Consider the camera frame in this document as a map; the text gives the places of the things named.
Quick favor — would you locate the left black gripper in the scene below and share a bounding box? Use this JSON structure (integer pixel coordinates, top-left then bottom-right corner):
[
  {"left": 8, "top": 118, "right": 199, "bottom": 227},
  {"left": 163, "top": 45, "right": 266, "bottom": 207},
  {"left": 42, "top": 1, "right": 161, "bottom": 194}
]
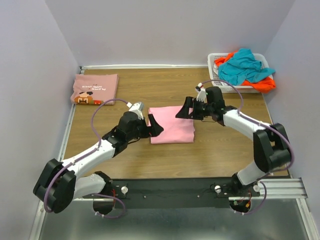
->
[{"left": 127, "top": 114, "right": 164, "bottom": 142}]

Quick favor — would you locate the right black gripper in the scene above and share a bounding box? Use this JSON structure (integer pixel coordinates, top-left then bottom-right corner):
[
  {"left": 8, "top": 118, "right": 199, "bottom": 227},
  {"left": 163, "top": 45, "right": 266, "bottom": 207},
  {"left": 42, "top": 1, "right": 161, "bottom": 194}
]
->
[{"left": 174, "top": 96, "right": 213, "bottom": 121}]

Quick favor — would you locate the bright pink t shirt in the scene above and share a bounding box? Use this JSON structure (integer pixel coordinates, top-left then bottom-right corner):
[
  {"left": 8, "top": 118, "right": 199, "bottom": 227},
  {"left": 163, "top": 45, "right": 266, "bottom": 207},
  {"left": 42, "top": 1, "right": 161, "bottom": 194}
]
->
[{"left": 148, "top": 105, "right": 195, "bottom": 145}]

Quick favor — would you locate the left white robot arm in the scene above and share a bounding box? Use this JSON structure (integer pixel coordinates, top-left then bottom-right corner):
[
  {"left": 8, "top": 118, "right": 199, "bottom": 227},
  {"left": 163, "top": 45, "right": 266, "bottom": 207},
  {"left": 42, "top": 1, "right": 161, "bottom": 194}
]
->
[{"left": 33, "top": 111, "right": 164, "bottom": 213}]

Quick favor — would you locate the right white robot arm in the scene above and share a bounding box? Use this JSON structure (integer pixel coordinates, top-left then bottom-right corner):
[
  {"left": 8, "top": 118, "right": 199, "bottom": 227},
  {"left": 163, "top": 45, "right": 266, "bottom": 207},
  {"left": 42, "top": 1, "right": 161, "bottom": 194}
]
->
[{"left": 176, "top": 85, "right": 293, "bottom": 196}]

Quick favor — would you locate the white plastic laundry basket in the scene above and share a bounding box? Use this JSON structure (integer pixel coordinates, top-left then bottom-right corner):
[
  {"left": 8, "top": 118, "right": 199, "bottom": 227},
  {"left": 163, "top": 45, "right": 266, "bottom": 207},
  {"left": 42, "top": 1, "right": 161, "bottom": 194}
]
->
[{"left": 207, "top": 53, "right": 269, "bottom": 94}]

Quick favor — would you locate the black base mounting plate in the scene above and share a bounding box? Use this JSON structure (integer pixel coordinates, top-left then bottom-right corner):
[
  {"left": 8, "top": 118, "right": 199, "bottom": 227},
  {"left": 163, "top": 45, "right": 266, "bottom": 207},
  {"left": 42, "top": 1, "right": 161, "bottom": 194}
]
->
[{"left": 98, "top": 177, "right": 260, "bottom": 209}]

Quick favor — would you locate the teal t shirt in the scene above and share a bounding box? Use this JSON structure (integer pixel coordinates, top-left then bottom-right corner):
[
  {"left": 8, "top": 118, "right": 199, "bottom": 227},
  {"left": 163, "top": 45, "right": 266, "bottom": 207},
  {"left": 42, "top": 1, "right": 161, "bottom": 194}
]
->
[{"left": 216, "top": 48, "right": 276, "bottom": 86}]

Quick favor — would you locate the folded dusty pink printed shirt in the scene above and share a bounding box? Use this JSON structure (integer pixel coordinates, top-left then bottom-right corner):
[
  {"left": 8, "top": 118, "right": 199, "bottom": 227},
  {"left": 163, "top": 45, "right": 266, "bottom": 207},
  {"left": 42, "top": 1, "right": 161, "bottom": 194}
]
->
[{"left": 70, "top": 74, "right": 119, "bottom": 105}]

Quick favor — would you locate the orange t shirt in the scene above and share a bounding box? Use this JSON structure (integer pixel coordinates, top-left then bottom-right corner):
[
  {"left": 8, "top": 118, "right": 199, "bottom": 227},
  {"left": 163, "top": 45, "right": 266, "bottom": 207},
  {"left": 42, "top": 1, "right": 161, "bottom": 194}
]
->
[{"left": 214, "top": 50, "right": 276, "bottom": 93}]

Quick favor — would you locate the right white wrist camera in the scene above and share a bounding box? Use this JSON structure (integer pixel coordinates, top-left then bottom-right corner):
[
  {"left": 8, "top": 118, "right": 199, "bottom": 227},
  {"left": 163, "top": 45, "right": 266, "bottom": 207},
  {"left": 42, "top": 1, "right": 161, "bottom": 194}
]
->
[{"left": 195, "top": 82, "right": 207, "bottom": 103}]

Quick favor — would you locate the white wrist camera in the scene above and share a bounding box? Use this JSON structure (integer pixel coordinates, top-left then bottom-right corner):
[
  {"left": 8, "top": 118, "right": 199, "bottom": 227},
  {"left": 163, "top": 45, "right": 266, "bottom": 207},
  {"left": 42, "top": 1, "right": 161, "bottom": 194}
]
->
[
  {"left": 126, "top": 102, "right": 144, "bottom": 120},
  {"left": 195, "top": 82, "right": 207, "bottom": 103}
]

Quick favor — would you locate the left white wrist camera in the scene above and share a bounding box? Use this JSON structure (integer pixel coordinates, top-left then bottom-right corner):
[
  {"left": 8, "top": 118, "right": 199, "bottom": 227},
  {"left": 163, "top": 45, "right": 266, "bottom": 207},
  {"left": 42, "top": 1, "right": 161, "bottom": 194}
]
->
[{"left": 126, "top": 102, "right": 144, "bottom": 120}]

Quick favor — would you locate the aluminium rail frame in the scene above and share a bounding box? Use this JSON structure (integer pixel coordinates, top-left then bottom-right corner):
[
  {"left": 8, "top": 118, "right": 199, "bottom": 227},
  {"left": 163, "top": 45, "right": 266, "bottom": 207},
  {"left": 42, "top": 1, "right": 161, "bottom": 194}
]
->
[{"left": 29, "top": 66, "right": 320, "bottom": 240}]

